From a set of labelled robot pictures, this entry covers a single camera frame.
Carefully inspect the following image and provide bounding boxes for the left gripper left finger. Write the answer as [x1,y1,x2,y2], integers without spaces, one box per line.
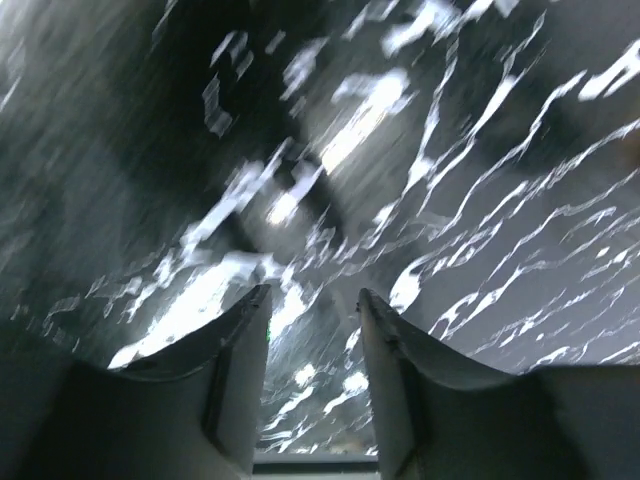
[1,285,272,479]

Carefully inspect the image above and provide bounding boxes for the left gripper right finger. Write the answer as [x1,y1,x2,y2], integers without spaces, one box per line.
[358,289,639,479]

